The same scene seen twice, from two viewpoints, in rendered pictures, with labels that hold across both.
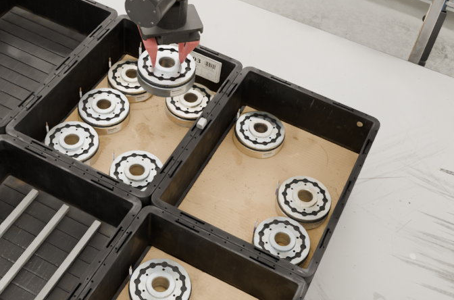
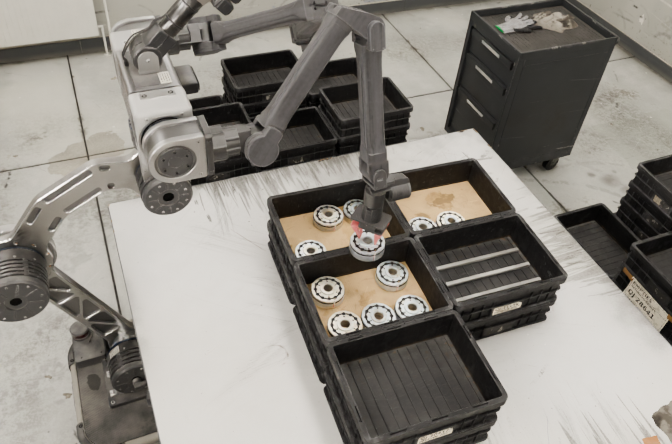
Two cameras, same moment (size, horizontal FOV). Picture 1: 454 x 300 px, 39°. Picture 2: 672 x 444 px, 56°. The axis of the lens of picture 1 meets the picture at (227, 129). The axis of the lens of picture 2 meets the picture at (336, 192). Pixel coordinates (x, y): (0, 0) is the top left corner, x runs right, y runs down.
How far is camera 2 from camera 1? 2.11 m
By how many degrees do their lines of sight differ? 80
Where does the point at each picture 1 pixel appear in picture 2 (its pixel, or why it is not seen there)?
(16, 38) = (387, 421)
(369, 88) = (175, 278)
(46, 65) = (383, 382)
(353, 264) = not seen: hidden behind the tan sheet
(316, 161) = (296, 231)
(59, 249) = (449, 274)
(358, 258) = not seen: hidden behind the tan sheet
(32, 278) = (468, 271)
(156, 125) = (354, 298)
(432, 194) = (232, 216)
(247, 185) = (341, 243)
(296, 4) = not seen: outside the picture
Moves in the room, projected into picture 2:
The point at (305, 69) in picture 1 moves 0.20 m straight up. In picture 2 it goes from (193, 315) to (188, 275)
